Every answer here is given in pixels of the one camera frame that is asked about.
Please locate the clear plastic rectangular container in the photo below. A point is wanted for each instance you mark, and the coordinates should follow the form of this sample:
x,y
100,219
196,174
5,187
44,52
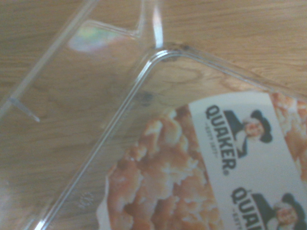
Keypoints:
x,y
84,95

